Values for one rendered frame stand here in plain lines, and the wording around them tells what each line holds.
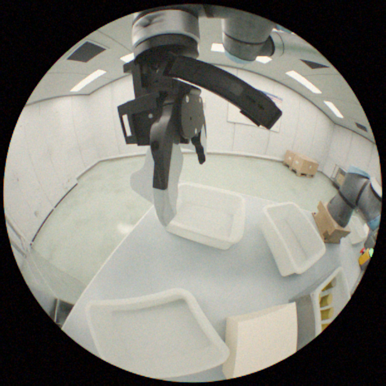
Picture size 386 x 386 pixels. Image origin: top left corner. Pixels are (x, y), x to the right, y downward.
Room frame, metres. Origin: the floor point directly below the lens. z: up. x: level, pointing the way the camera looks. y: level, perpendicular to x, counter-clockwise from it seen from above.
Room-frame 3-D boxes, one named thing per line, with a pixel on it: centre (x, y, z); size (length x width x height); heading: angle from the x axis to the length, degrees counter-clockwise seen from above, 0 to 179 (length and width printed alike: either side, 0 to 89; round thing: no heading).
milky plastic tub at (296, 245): (0.11, -0.29, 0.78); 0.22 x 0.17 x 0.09; 5
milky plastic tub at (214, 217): (0.22, -0.03, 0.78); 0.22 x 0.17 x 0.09; 68
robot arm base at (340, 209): (0.10, -0.62, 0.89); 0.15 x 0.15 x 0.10
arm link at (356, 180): (0.09, -0.62, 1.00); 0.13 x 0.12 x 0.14; 166
